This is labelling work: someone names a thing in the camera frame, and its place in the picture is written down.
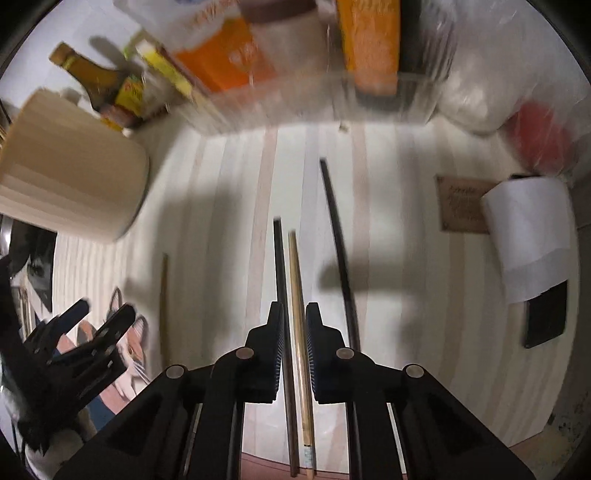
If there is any striped cat print tablecloth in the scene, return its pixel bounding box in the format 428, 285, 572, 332
51, 115, 579, 480

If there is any beige round utensil holder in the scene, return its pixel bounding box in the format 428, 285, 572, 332
0, 88, 151, 244

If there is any brown card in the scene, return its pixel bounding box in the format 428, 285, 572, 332
436, 174, 498, 234

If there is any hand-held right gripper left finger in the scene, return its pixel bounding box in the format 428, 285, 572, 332
55, 302, 285, 480

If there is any white and orange bag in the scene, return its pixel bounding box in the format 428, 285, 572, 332
115, 0, 269, 94

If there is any red tomato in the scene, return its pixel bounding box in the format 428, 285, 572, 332
507, 103, 579, 172

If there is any oil bottle with brown cap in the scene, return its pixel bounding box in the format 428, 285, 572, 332
49, 42, 149, 131

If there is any dark chopstick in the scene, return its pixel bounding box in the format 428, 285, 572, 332
319, 158, 362, 353
273, 218, 299, 479

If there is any white paper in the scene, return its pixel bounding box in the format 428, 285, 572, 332
479, 177, 574, 306

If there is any beige jar with brown lid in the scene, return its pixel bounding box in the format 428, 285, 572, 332
239, 0, 334, 95

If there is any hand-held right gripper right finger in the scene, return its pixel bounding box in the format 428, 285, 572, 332
305, 302, 536, 480

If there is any yellow box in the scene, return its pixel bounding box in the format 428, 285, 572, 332
133, 39, 195, 101

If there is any black phone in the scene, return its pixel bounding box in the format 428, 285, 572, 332
523, 280, 569, 350

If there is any dark sauce bottle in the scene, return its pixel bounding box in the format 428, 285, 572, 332
334, 0, 445, 97

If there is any small white bag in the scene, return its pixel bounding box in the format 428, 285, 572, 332
436, 78, 509, 136

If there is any clear organizer tray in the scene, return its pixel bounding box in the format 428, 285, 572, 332
184, 68, 445, 136

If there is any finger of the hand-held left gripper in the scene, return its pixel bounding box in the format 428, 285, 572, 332
50, 304, 138, 403
25, 299, 92, 354

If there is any clear plastic bag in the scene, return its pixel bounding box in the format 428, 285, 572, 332
433, 0, 583, 182

